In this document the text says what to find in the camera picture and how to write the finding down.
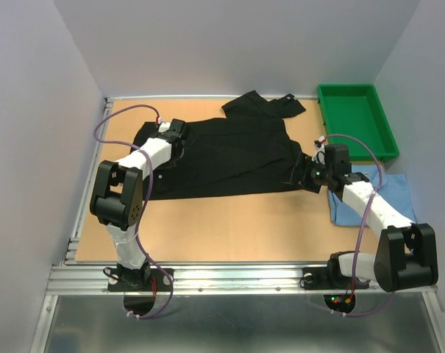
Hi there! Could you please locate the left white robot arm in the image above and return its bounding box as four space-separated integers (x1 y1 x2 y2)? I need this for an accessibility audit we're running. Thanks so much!
90 119 188 290

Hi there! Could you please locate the black long sleeve shirt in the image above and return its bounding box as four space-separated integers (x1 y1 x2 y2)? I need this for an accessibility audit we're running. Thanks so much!
151 90 305 200

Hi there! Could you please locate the green plastic bin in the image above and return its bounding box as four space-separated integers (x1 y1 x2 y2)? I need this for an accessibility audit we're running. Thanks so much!
317 84 399 162

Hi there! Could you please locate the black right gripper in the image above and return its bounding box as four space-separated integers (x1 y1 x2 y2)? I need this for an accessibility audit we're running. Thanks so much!
277 151 332 193

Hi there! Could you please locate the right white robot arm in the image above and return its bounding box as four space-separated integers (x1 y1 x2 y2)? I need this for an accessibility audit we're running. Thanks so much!
288 144 438 293

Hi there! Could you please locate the aluminium table frame rail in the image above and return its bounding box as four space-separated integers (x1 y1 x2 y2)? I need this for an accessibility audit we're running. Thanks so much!
62 96 115 264

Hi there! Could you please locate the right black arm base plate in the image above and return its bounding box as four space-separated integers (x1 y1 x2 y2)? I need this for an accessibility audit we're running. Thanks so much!
299 266 352 290

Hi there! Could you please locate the front aluminium rail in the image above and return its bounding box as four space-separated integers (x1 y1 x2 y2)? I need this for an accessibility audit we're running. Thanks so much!
45 261 438 296

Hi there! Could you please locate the light blue folded shirt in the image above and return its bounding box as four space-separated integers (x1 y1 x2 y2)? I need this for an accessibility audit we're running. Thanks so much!
328 165 416 227

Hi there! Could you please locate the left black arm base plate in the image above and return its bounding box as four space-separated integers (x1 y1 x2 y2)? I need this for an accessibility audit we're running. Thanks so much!
102 267 170 293

